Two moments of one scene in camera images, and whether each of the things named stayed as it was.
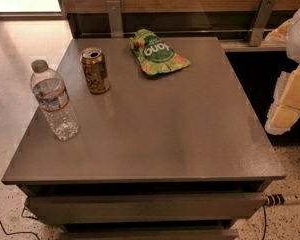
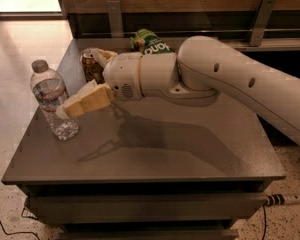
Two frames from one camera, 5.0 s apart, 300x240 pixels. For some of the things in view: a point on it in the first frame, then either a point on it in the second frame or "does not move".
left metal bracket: [114, 13] does not move
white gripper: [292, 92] to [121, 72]
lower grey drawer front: [149, 234] does not move
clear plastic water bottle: [52, 97] does not move
